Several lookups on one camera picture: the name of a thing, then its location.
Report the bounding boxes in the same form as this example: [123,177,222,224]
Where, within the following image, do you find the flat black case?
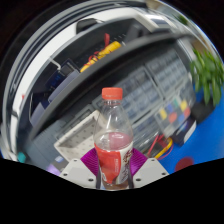
[191,99,214,124]

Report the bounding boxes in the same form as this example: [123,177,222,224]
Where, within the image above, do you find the clear red-capped drink bottle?
[93,87,135,191]

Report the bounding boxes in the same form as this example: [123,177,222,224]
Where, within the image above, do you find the clear organizer with coloured parts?
[154,96,193,129]

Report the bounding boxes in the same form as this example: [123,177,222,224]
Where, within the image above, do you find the yellow multimeter with red leads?
[146,134,174,160]

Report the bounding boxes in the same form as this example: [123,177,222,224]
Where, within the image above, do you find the black wall shelf unit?
[3,6,201,141]

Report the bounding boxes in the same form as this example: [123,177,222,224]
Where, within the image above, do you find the green potted plant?
[189,48,224,107]

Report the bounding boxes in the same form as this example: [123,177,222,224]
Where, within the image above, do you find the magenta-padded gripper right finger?
[128,148,170,189]

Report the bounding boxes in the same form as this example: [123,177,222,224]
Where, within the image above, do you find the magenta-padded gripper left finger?
[59,148,100,189]

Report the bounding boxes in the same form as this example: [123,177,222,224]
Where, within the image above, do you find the black box with white label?
[171,116,198,146]

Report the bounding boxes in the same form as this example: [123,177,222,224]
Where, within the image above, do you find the teal storage bin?
[17,151,28,164]

